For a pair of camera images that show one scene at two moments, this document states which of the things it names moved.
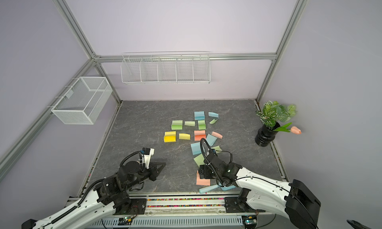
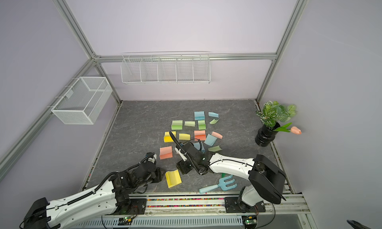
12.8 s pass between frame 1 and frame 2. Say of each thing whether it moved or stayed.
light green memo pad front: stayed
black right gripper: moved
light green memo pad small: stayed
